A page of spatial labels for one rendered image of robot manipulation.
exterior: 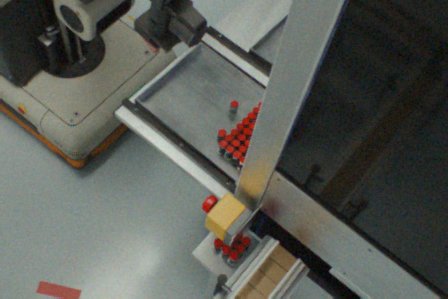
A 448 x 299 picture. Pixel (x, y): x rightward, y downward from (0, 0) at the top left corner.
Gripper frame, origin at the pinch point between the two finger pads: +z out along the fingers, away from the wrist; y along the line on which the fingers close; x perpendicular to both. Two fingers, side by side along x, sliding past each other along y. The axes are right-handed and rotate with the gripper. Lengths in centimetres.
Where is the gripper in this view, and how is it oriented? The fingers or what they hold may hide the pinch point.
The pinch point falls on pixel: (155, 49)
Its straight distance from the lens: 132.0
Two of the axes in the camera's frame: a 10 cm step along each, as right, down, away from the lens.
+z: -2.1, 3.8, 9.0
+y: 7.4, 6.7, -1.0
